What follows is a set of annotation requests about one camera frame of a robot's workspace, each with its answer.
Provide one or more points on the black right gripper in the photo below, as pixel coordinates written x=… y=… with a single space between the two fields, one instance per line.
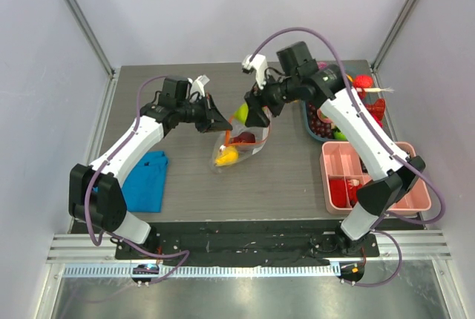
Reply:
x=254 y=101

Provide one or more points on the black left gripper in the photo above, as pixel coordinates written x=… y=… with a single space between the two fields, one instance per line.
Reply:
x=212 y=120

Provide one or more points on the green toy apple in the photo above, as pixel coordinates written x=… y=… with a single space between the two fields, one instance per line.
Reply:
x=242 y=113

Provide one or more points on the clear orange zip bag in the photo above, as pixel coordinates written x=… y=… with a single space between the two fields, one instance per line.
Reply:
x=245 y=151

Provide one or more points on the dark red toy fruit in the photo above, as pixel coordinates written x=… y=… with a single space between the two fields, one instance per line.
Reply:
x=244 y=138

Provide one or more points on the yellow toy pear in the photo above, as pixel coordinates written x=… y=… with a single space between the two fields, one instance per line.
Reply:
x=226 y=156

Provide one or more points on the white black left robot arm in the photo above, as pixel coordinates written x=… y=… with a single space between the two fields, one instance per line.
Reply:
x=95 y=190

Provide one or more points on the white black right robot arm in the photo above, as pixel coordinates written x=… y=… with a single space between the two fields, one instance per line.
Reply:
x=392 y=171

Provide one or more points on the teal fruit basket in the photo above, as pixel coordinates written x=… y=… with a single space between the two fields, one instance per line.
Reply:
x=326 y=119

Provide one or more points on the dark purple grape bunch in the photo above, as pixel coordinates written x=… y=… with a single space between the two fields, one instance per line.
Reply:
x=316 y=122

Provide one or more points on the green toy lime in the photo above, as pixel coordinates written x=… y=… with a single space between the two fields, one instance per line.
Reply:
x=338 y=135

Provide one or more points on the blue folded t-shirt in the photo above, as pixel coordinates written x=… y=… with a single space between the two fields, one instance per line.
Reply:
x=144 y=187

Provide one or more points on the pink compartment tray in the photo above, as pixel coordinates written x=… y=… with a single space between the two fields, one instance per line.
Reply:
x=343 y=174

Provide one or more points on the red toy meat piece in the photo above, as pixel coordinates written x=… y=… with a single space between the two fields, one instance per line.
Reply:
x=338 y=192

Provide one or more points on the red toy lobster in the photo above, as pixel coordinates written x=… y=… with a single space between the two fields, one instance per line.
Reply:
x=378 y=108

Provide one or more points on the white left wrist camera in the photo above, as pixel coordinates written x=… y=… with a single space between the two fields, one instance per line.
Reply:
x=197 y=87

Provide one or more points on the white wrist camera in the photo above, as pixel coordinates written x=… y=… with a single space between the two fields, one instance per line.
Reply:
x=197 y=87
x=256 y=64

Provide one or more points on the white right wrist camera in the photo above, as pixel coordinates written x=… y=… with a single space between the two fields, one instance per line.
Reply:
x=256 y=64

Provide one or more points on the white perforated cable duct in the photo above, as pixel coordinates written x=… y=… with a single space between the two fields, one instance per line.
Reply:
x=144 y=270

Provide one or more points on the aluminium frame rail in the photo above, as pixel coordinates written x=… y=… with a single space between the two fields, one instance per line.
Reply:
x=414 y=245

